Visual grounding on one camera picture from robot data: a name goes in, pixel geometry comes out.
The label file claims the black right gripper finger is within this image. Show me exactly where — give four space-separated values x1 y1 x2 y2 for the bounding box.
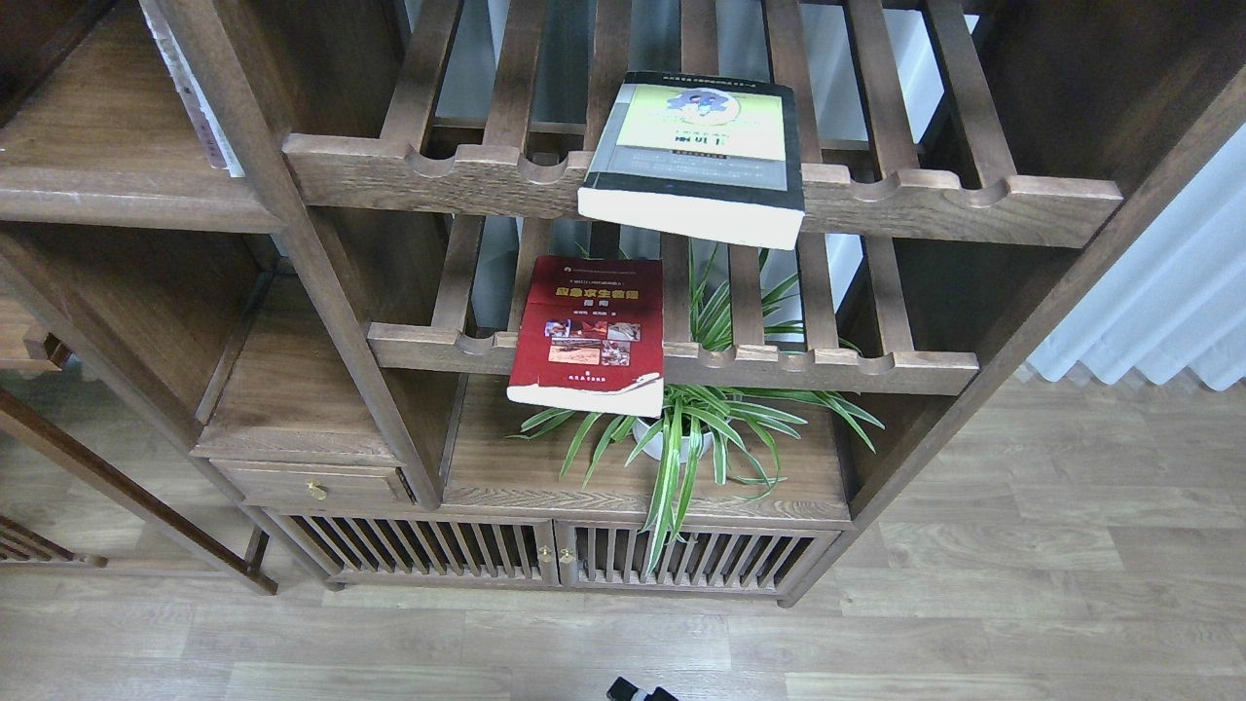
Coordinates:
606 679 679 701

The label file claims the yellow and black thick book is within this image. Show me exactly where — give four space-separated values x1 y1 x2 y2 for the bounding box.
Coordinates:
577 71 805 252

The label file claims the white plant pot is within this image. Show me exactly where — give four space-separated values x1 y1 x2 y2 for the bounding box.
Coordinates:
633 413 715 463

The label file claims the green spider plant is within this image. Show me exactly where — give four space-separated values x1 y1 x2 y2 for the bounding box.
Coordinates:
508 243 886 575

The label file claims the red paperback book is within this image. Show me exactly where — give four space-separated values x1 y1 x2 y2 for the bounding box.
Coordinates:
506 256 664 418

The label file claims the dark wooden bookshelf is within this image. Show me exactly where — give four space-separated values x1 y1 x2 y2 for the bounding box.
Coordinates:
2 1 1244 608

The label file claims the dark wooden side furniture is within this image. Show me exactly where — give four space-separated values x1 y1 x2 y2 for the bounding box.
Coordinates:
0 293 279 596

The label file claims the standing book with pink spine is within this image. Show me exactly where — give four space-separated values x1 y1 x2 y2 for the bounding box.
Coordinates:
140 1 245 178

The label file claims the white curtain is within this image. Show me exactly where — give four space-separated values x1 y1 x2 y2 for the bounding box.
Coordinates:
1028 129 1245 390

